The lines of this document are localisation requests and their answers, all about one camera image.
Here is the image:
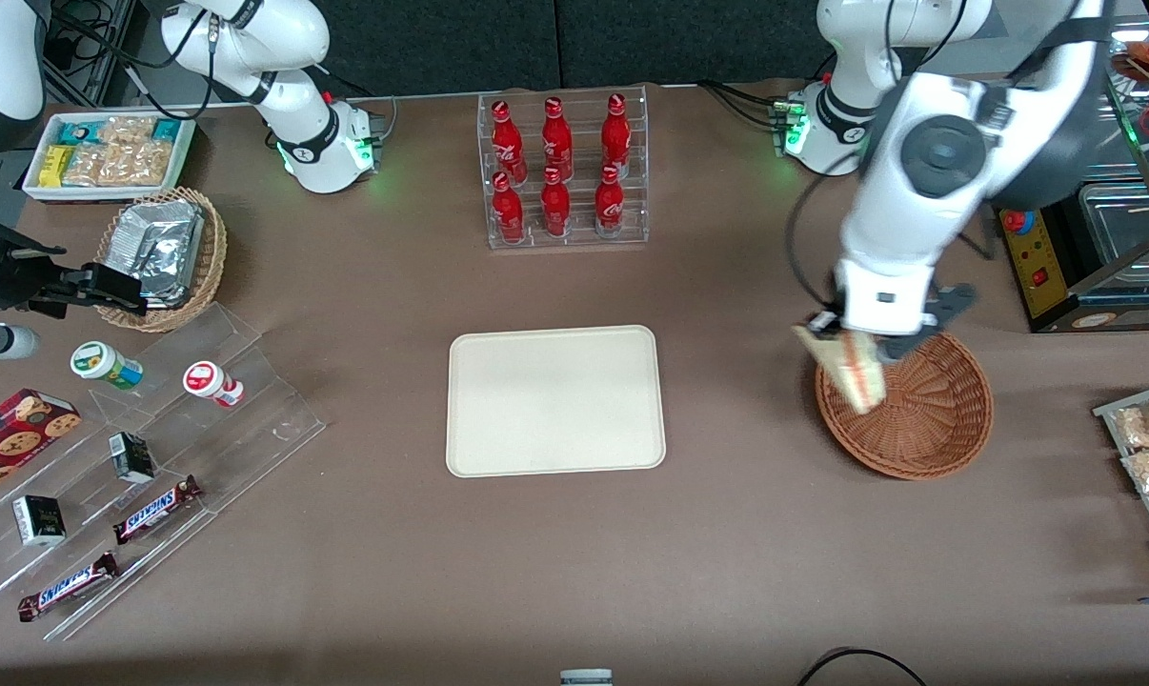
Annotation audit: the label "white snack bin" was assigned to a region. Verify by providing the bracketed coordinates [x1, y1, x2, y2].
[22, 111, 198, 204]

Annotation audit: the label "green lid yogurt cup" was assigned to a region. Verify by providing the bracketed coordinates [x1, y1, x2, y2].
[70, 340, 145, 393]

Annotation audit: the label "black floor cable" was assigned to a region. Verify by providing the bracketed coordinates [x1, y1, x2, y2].
[797, 647, 930, 686]

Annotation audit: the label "clear acrylic bottle rack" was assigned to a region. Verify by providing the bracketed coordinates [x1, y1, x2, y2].
[477, 85, 651, 252]

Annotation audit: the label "red cola bottle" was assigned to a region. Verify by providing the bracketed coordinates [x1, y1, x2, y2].
[540, 167, 573, 238]
[540, 96, 575, 182]
[491, 171, 527, 245]
[491, 99, 528, 184]
[594, 164, 626, 237]
[600, 92, 633, 178]

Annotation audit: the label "triangle sandwich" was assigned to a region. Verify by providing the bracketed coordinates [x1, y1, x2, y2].
[792, 324, 888, 415]

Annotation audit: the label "tray of packaged snacks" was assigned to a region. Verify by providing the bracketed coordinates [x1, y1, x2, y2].
[1094, 379, 1149, 582]

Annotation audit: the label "brown wicker basket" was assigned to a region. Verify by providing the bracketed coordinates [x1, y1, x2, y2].
[815, 329, 995, 480]

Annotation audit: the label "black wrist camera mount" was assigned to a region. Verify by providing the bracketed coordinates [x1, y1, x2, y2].
[925, 283, 978, 334]

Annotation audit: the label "clear bagged snack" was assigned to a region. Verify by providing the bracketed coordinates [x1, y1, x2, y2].
[98, 115, 156, 146]
[64, 141, 173, 189]

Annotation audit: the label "small black carton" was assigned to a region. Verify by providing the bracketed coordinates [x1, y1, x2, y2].
[12, 494, 67, 548]
[109, 432, 157, 485]

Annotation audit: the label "steel pan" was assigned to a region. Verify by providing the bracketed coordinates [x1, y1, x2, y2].
[1078, 181, 1149, 279]

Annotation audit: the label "snickers chocolate bar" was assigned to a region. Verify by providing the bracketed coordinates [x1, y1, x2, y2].
[17, 552, 121, 623]
[112, 474, 203, 546]

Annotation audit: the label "black base cables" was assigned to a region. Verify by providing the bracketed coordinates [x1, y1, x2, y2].
[696, 78, 828, 131]

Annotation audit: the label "red lid yogurt cup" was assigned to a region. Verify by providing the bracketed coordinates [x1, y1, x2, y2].
[183, 360, 246, 410]

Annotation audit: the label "red cookie box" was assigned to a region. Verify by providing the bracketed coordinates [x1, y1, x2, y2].
[0, 388, 83, 508]

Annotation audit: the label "cream plastic tray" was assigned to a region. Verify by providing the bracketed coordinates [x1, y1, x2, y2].
[446, 325, 667, 478]

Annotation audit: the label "clear acrylic stepped display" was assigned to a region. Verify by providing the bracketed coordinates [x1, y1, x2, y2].
[0, 303, 329, 642]

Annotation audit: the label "black yellow food warmer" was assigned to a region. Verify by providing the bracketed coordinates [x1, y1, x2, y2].
[998, 24, 1149, 333]

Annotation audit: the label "wicker basket with foil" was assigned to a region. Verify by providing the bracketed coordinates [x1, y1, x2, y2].
[95, 187, 229, 333]

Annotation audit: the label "black cable loop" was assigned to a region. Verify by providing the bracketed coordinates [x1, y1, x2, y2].
[783, 171, 859, 308]

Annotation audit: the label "silver foil packs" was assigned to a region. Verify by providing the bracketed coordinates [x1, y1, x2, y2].
[108, 201, 205, 308]

